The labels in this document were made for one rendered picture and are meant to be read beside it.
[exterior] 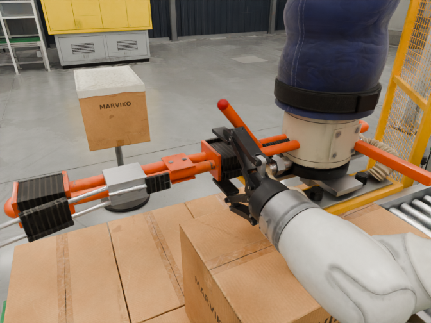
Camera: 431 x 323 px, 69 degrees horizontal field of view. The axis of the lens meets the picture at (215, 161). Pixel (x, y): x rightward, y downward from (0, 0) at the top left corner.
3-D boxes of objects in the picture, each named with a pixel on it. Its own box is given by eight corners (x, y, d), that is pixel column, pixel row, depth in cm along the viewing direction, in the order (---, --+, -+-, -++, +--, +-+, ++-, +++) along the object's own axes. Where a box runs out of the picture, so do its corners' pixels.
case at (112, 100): (84, 120, 253) (73, 70, 234) (135, 113, 267) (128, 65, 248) (89, 151, 205) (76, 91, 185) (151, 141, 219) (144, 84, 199)
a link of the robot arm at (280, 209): (274, 265, 47) (253, 240, 51) (321, 245, 50) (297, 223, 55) (280, 216, 42) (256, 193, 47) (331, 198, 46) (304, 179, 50)
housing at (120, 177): (140, 180, 64) (138, 161, 62) (150, 197, 59) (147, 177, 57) (104, 188, 61) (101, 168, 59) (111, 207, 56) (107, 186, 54)
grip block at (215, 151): (232, 154, 74) (233, 131, 71) (255, 173, 66) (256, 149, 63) (199, 163, 71) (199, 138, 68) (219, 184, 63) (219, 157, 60)
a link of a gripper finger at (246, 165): (248, 192, 55) (251, 189, 54) (224, 139, 59) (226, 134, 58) (267, 187, 56) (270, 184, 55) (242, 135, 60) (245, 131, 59)
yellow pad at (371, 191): (369, 173, 86) (373, 156, 84) (403, 191, 78) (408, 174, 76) (265, 206, 73) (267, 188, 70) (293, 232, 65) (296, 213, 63)
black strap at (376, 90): (325, 79, 85) (328, 65, 84) (403, 104, 67) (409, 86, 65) (254, 90, 77) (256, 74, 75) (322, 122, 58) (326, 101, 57)
